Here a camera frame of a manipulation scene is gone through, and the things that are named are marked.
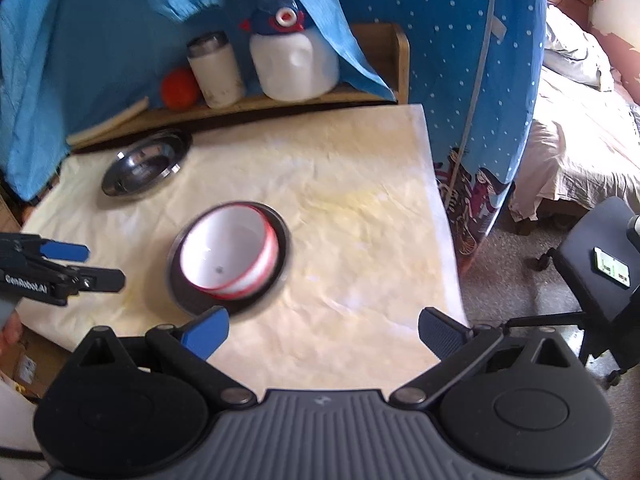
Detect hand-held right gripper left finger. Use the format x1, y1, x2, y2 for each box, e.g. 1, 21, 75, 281
74, 306, 257, 407

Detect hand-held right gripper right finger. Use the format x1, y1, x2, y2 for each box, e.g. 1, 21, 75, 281
389, 307, 573, 409

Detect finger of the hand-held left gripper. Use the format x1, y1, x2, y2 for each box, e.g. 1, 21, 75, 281
39, 241, 92, 263
64, 268, 127, 294

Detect steel plate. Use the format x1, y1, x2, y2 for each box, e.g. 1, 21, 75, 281
166, 201, 292, 317

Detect white bowl with red stripes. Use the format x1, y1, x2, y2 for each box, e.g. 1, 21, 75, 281
179, 203, 280, 301

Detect small steel bowl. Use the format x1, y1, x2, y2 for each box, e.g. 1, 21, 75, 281
101, 129, 194, 199

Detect person's left hand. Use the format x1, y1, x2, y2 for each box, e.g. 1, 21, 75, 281
0, 310, 24, 357

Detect cardboard box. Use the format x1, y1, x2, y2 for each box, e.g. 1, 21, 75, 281
0, 329, 52, 397

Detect cream flat board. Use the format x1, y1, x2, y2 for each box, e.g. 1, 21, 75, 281
66, 96, 151, 146

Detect cream table cover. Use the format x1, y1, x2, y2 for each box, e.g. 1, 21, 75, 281
20, 104, 471, 392

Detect black office chair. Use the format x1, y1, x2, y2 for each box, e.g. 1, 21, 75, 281
500, 195, 640, 392

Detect green and white card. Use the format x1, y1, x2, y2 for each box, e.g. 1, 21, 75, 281
593, 246, 632, 289

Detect red ball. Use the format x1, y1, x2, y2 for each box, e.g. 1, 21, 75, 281
160, 67, 201, 111

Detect plain blue cloth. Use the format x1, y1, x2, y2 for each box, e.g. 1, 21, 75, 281
0, 0, 399, 189

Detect white insulated tumbler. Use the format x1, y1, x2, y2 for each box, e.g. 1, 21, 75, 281
186, 31, 247, 109

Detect bed with beige sheet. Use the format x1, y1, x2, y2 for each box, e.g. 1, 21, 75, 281
509, 0, 640, 222

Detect blue dotted curtain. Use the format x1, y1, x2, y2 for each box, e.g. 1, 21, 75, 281
320, 0, 549, 275

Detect white jug with blue lid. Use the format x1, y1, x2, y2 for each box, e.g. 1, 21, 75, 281
239, 0, 341, 102

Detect wooden shelf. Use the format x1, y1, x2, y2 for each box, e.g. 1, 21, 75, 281
70, 22, 411, 154

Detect grey pillow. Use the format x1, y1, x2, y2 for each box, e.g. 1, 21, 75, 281
542, 5, 617, 92

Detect white strap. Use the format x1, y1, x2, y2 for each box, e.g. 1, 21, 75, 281
449, 0, 502, 202

